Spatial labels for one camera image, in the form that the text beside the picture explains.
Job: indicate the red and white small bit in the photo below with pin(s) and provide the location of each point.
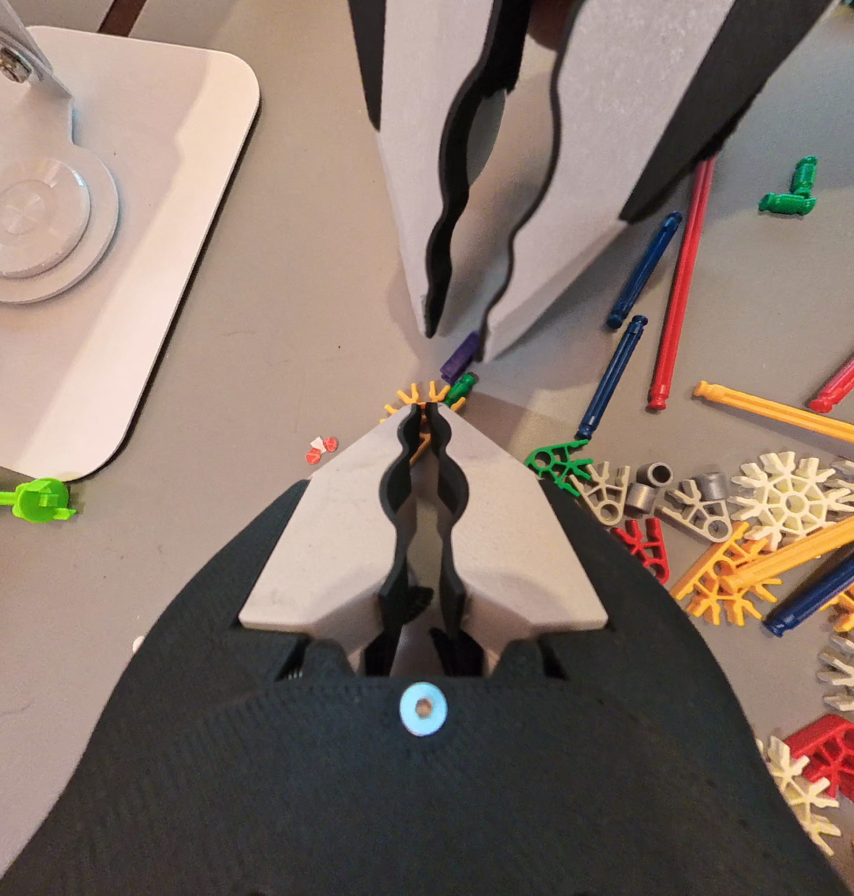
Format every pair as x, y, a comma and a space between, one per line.
322, 450

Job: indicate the yellow toy connector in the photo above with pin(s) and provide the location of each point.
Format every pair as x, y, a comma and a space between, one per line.
409, 399

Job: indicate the pile of colourful toy connectors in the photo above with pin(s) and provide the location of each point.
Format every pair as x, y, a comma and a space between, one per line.
787, 500

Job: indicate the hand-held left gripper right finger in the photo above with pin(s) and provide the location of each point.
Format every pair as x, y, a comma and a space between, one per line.
532, 553

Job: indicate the green short toy rod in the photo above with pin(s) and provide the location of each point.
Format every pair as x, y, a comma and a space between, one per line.
805, 175
784, 203
462, 388

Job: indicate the purple toy clip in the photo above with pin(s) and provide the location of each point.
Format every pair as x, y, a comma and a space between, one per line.
458, 360

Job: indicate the red long toy rod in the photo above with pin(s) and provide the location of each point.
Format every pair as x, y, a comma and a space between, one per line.
681, 283

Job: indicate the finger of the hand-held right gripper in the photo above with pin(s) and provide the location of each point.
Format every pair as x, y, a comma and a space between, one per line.
609, 140
420, 140

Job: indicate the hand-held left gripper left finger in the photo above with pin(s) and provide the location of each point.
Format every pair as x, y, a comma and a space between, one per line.
315, 553

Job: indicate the green toy connector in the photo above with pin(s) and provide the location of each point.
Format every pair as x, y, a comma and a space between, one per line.
556, 462

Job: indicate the lime green toy spool piece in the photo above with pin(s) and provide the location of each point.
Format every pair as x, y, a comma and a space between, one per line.
38, 500

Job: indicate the white stand base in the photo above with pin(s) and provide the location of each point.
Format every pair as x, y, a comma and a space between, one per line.
154, 210

